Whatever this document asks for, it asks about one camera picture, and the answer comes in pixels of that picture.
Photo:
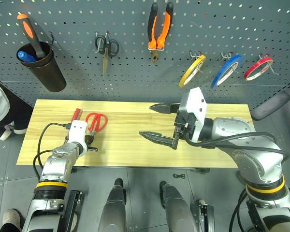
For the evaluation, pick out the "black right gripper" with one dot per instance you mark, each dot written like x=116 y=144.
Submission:
x=184 y=124

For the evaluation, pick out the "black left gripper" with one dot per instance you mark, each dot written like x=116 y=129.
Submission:
x=89 y=139

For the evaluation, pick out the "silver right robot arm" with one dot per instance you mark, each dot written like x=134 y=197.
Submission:
x=251 y=154

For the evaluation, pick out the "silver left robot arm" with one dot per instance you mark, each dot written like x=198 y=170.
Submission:
x=58 y=164

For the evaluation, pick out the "grey perforated pegboard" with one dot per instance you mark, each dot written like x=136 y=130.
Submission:
x=135 y=79

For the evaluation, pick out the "yellow tape roll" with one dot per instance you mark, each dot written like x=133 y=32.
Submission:
x=183 y=76

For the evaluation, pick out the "metal pegboard hook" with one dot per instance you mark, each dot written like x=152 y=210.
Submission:
x=228 y=56
x=194 y=56
x=51 y=38
x=99 y=42
x=271 y=67

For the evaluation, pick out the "blue tape roll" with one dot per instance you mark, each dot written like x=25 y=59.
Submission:
x=222 y=68

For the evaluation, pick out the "red tape roll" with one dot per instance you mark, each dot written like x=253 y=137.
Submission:
x=252 y=67

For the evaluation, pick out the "black table foot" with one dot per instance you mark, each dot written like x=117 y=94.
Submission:
x=203 y=170

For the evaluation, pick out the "white metal pliers holder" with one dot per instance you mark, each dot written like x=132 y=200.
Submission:
x=149 y=49

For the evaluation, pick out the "seated person in dark trousers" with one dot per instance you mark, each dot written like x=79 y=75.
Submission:
x=14 y=113

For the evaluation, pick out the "orange black pliers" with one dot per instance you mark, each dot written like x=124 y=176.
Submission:
x=163 y=36

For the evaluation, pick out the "black cylindrical cup holder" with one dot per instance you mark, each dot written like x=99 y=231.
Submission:
x=48 y=72

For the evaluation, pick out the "beige shoe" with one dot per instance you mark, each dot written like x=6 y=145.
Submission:
x=11 y=217

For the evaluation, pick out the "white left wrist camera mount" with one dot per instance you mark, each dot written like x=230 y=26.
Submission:
x=77 y=131

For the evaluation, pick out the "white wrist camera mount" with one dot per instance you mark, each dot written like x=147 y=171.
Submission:
x=77 y=131
x=194 y=104

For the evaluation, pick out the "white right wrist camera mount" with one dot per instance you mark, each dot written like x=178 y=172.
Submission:
x=194 y=104

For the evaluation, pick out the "black metal bracket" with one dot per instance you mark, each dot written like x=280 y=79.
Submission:
x=71 y=210
x=206 y=215

